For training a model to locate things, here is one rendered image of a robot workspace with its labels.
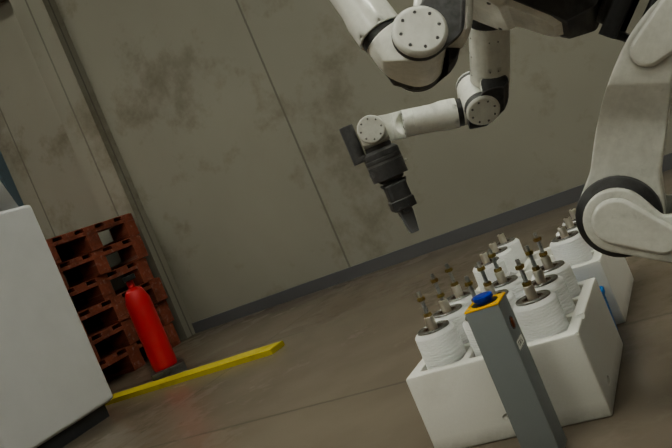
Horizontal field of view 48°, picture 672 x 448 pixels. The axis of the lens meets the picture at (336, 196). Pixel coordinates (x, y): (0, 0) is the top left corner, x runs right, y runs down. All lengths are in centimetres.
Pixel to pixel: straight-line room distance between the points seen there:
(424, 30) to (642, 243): 54
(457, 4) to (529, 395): 76
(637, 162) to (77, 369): 310
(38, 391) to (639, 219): 300
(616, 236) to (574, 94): 310
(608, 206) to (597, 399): 45
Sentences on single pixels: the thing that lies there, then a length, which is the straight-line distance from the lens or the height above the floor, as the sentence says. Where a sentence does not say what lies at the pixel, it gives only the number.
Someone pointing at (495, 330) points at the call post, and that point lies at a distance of 147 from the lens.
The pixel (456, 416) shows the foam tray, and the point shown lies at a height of 7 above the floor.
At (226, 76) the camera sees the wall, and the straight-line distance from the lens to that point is 524.
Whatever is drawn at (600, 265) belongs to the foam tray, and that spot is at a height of 16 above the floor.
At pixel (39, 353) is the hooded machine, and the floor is 44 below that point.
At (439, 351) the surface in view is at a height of 21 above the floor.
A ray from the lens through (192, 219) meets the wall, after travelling 559.
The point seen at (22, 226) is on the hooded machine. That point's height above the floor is 103.
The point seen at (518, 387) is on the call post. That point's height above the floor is 15.
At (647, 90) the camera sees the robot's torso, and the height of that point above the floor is 58.
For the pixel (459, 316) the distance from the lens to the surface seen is 180.
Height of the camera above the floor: 64
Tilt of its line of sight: 1 degrees down
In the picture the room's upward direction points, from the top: 23 degrees counter-clockwise
